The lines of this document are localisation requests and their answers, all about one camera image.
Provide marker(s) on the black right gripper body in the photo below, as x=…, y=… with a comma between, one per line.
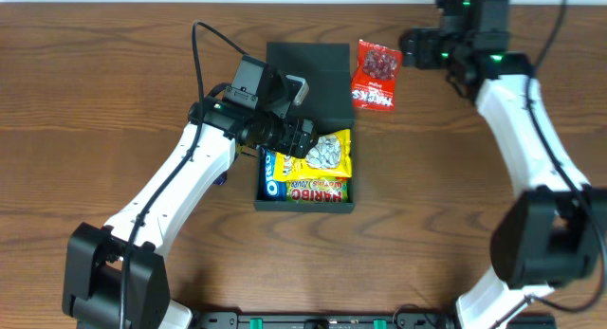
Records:
x=414, y=48

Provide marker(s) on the green Haribo gummy bag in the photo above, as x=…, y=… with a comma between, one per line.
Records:
x=321, y=190

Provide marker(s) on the dark blue chocolate bar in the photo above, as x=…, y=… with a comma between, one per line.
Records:
x=221, y=179

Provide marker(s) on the red Hacks candy bag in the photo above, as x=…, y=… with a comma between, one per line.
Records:
x=373, y=84

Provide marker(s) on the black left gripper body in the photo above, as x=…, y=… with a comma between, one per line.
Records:
x=298, y=139

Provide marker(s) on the black gift box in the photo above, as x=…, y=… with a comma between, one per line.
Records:
x=326, y=69

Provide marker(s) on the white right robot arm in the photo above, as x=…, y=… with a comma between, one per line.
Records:
x=554, y=234

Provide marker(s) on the blue Oreo cookie pack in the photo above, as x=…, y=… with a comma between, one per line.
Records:
x=272, y=189

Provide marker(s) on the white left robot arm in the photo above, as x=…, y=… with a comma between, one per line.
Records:
x=115, y=275

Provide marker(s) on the yellow Hacks candy bag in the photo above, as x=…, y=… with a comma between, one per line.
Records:
x=329, y=158

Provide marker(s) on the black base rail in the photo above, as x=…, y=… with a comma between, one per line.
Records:
x=230, y=320

